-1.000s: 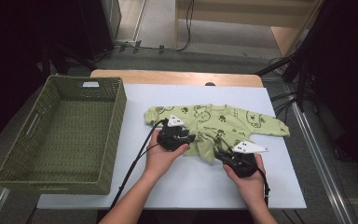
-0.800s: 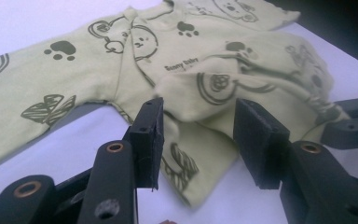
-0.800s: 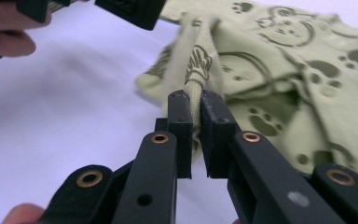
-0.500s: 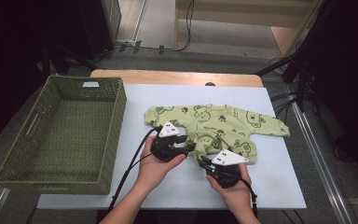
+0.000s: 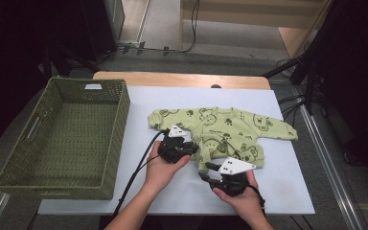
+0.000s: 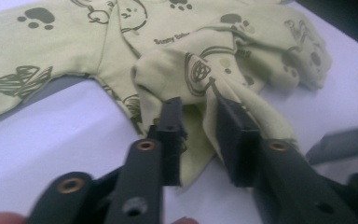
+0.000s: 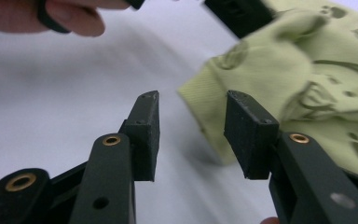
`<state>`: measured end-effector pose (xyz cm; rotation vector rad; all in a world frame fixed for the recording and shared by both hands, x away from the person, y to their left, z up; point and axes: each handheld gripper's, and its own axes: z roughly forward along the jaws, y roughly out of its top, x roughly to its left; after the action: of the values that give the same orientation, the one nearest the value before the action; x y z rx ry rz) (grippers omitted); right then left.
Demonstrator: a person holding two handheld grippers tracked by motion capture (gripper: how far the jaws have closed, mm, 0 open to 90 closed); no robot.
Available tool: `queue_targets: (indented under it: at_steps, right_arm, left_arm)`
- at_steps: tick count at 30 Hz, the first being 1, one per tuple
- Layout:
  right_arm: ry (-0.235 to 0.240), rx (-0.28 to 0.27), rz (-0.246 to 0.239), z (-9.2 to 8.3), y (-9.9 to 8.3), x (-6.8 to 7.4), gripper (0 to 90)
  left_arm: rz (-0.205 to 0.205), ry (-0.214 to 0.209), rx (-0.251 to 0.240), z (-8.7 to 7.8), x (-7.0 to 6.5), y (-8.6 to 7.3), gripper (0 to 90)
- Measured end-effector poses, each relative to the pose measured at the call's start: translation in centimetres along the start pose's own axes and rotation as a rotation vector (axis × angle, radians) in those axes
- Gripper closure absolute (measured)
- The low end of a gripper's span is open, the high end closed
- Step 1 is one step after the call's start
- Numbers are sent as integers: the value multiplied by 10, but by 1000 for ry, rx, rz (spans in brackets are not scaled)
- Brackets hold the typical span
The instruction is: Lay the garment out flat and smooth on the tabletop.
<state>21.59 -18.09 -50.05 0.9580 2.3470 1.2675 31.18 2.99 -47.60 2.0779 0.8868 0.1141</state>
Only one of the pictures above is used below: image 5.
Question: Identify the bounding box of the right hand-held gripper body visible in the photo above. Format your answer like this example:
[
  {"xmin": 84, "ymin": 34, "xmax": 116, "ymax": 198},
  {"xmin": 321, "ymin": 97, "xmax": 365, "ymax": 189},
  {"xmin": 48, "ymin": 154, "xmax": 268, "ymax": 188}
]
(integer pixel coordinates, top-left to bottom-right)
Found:
[{"xmin": 209, "ymin": 156, "xmax": 257, "ymax": 197}]

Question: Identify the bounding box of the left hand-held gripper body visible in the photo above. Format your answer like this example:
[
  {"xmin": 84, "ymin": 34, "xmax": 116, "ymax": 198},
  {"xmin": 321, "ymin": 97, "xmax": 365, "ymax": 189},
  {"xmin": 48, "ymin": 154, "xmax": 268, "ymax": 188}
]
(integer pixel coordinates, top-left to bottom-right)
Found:
[{"xmin": 157, "ymin": 125, "xmax": 191, "ymax": 165}]

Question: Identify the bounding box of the green printed baby romper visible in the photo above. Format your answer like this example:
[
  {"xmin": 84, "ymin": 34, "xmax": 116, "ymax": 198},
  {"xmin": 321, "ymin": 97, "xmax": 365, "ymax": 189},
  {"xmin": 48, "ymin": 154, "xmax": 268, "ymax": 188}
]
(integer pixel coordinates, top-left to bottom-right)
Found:
[{"xmin": 148, "ymin": 106, "xmax": 299, "ymax": 173}]

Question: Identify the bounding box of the green woven basket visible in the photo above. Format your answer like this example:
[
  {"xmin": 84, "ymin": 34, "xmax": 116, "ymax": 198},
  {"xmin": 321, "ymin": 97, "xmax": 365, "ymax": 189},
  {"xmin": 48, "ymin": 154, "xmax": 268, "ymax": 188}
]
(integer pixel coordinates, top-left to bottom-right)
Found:
[{"xmin": 0, "ymin": 77, "xmax": 131, "ymax": 201}]

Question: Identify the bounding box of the person's right hand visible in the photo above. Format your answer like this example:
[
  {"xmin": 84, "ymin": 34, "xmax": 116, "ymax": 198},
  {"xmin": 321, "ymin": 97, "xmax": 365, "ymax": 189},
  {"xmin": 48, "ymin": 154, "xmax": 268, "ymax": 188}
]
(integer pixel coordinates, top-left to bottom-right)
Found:
[{"xmin": 212, "ymin": 170, "xmax": 265, "ymax": 221}]

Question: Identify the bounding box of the person's left hand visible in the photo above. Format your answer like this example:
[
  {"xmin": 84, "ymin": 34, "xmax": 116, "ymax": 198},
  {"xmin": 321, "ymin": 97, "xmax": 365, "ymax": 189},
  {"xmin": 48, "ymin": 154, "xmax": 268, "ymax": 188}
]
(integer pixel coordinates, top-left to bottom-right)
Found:
[{"xmin": 143, "ymin": 141, "xmax": 192, "ymax": 193}]

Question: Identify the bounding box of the white table board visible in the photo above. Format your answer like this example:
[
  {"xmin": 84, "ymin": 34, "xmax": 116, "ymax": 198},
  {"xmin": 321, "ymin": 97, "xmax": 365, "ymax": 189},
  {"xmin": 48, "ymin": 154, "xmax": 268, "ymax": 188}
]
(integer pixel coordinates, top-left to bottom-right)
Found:
[{"xmin": 37, "ymin": 85, "xmax": 316, "ymax": 216}]

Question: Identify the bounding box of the black metal stand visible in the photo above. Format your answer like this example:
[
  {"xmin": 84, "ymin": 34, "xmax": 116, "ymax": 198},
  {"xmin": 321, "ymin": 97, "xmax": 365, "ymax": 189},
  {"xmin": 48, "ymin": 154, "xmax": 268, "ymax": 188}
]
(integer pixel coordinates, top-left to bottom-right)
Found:
[
  {"xmin": 37, "ymin": 44, "xmax": 100, "ymax": 81},
  {"xmin": 262, "ymin": 51, "xmax": 320, "ymax": 116}
]

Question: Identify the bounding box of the dark cabinet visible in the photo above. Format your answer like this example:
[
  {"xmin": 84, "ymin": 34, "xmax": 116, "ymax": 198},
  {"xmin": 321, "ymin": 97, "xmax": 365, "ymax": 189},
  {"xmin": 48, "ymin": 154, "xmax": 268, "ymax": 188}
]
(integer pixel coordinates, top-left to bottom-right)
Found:
[{"xmin": 80, "ymin": 0, "xmax": 127, "ymax": 61}]

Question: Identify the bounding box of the light wooden furniture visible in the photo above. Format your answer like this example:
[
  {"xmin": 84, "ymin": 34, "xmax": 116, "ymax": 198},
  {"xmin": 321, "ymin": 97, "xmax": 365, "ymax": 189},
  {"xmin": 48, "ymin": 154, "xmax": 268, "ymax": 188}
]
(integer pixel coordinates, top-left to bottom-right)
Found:
[{"xmin": 180, "ymin": 0, "xmax": 334, "ymax": 58}]

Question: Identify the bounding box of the black curtain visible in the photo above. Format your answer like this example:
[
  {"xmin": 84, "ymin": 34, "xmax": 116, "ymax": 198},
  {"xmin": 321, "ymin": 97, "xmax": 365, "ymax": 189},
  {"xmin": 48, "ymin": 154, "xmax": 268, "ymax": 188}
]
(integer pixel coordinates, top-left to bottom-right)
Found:
[
  {"xmin": 0, "ymin": 0, "xmax": 87, "ymax": 154},
  {"xmin": 306, "ymin": 0, "xmax": 368, "ymax": 190}
]

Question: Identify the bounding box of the right hand-held gripper cable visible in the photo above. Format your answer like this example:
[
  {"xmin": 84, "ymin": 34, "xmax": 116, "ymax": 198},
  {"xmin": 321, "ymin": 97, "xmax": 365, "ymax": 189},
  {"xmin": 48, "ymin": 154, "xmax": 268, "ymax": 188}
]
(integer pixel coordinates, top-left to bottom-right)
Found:
[{"xmin": 247, "ymin": 184, "xmax": 266, "ymax": 217}]

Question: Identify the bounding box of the hand-held gripper cable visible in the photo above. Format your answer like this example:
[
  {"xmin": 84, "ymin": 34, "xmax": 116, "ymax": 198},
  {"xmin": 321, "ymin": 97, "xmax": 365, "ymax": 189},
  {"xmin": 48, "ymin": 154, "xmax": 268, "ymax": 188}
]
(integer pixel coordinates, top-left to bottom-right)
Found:
[
  {"xmin": 247, "ymin": 184, "xmax": 266, "ymax": 217},
  {"xmin": 112, "ymin": 128, "xmax": 171, "ymax": 219}
]

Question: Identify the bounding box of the left hand-held gripper cable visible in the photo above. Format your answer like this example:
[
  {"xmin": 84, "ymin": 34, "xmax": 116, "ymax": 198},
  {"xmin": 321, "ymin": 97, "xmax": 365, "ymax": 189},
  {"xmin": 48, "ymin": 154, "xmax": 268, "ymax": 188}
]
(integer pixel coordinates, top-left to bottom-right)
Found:
[{"xmin": 112, "ymin": 128, "xmax": 171, "ymax": 219}]

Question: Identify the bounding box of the black cable bundle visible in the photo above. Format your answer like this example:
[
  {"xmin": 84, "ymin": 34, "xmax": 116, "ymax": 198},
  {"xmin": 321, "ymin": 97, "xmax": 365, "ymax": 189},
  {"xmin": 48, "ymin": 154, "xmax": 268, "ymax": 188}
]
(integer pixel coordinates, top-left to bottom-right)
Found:
[{"xmin": 277, "ymin": 94, "xmax": 308, "ymax": 138}]

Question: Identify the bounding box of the black hanging cable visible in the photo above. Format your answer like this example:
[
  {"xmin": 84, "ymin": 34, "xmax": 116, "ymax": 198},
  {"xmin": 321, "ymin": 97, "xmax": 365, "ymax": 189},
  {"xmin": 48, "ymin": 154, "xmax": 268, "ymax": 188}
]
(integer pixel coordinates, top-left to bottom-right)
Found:
[{"xmin": 121, "ymin": 0, "xmax": 201, "ymax": 54}]

